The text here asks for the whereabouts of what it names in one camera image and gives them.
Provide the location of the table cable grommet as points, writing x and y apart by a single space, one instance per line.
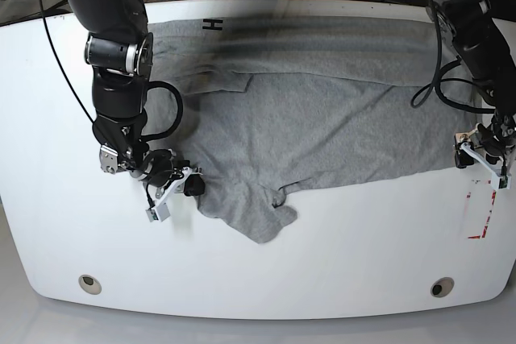
90 285
442 287

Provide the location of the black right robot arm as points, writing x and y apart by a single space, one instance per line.
119 49

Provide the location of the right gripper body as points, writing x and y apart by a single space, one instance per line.
154 168

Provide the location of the grey T-shirt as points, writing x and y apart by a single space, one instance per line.
274 106

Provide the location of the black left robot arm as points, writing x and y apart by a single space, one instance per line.
484 52

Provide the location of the left table cable grommet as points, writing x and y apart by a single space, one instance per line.
90 285

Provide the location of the right table cable grommet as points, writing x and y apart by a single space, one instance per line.
442 287

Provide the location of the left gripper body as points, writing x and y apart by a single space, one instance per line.
498 139

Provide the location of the red tape rectangle marking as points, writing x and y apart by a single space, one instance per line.
478 209

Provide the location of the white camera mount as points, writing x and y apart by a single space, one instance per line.
169 195
499 172

